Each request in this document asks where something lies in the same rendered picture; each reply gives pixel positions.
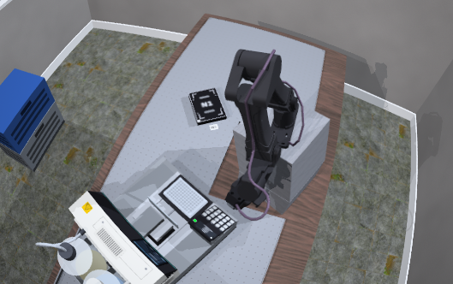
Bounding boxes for translucent bottle with dark grey cap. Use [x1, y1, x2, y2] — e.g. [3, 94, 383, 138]
[57, 237, 109, 281]

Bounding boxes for white multiwell plate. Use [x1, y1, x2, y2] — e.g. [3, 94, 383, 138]
[164, 177, 208, 218]

